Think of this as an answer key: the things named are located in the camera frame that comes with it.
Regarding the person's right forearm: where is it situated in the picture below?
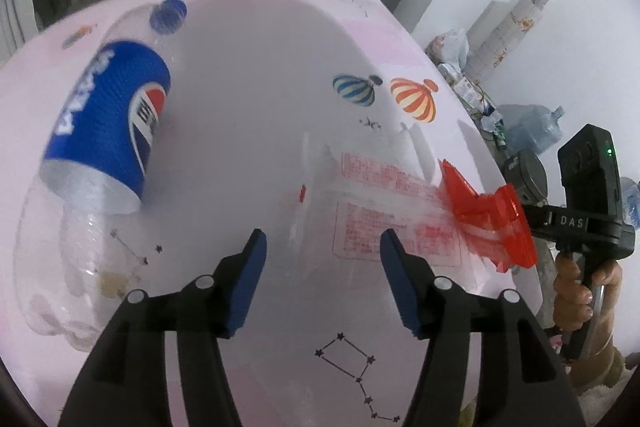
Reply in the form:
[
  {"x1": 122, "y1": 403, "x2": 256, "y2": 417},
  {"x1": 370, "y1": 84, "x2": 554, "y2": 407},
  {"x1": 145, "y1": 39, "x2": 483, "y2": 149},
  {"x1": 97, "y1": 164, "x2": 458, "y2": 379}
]
[{"x1": 565, "y1": 327, "x2": 628, "y2": 395}]

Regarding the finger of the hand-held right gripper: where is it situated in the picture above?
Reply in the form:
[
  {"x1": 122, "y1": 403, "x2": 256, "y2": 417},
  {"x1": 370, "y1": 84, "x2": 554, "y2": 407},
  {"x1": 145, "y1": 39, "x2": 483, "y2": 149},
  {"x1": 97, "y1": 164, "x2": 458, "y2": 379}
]
[{"x1": 520, "y1": 201, "x2": 552, "y2": 239}]

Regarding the pile of paper cartons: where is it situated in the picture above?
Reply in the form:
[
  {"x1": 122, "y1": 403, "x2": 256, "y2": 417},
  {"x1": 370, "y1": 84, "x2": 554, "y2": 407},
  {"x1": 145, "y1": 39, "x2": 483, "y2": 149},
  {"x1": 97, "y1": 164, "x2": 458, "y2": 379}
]
[{"x1": 440, "y1": 64, "x2": 506, "y2": 142}]

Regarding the blue water jug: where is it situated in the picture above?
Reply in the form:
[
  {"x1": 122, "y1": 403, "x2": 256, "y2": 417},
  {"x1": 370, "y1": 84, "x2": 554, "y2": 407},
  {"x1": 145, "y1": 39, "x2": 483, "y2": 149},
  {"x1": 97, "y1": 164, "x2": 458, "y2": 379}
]
[{"x1": 497, "y1": 104, "x2": 566, "y2": 152}]

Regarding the clear bottle blue label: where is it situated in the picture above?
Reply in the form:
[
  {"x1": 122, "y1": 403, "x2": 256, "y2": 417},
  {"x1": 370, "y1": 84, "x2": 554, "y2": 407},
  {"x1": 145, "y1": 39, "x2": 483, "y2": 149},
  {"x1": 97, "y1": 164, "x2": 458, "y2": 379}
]
[{"x1": 15, "y1": 0, "x2": 188, "y2": 353}]

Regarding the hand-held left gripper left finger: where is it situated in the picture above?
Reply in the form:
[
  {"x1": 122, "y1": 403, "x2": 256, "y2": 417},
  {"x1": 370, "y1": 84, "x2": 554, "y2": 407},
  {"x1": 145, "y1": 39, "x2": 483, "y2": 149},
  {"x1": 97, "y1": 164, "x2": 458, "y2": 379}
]
[{"x1": 57, "y1": 228, "x2": 268, "y2": 427}]

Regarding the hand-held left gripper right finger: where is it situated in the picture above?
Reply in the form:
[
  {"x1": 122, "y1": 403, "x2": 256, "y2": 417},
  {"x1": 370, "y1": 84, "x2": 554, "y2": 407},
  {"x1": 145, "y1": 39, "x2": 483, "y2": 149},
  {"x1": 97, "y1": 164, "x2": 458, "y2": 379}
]
[{"x1": 379, "y1": 228, "x2": 588, "y2": 427}]

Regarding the black round appliance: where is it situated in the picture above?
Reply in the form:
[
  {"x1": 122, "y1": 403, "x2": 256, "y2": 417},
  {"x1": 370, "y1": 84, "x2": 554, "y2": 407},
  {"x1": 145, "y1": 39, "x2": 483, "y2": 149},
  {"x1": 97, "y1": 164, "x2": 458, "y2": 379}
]
[{"x1": 502, "y1": 150, "x2": 548, "y2": 208}]

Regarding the red clear plastic wrapper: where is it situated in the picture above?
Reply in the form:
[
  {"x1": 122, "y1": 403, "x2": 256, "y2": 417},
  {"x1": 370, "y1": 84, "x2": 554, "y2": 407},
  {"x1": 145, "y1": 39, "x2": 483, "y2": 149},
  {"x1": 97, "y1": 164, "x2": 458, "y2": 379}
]
[{"x1": 290, "y1": 122, "x2": 540, "y2": 275}]

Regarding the person's right hand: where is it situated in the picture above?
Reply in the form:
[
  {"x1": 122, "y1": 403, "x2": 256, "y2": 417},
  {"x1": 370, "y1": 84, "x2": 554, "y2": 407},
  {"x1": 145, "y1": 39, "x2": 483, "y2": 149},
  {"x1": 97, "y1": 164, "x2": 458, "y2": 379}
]
[{"x1": 552, "y1": 253, "x2": 623, "y2": 334}]

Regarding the white plastic bag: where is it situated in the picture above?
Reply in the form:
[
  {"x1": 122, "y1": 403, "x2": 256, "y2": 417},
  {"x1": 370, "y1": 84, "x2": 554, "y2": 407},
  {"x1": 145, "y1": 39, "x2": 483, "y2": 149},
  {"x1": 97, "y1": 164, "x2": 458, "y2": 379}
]
[{"x1": 426, "y1": 29, "x2": 471, "y2": 68}]

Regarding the printed wallpaper roll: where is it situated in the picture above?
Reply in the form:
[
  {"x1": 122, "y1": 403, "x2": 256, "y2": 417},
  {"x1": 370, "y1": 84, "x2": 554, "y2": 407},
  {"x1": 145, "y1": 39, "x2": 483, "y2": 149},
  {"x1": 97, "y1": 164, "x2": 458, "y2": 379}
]
[{"x1": 462, "y1": 0, "x2": 553, "y2": 80}]

